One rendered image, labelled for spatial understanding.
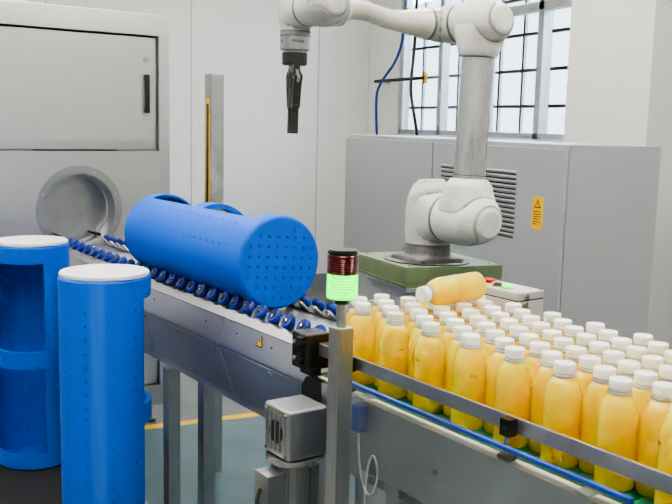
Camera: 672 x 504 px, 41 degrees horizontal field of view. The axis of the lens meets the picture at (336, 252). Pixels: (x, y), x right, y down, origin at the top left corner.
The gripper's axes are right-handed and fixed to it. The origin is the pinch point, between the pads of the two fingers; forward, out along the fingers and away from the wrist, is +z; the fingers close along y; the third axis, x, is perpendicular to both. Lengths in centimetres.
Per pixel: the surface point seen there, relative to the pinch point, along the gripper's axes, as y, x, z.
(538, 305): 60, 53, 45
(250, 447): -134, 13, 150
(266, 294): 3, -7, 52
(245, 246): 5.7, -14.4, 36.8
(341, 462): 92, -8, 70
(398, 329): 78, 8, 46
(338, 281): 93, -10, 32
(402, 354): 79, 9, 51
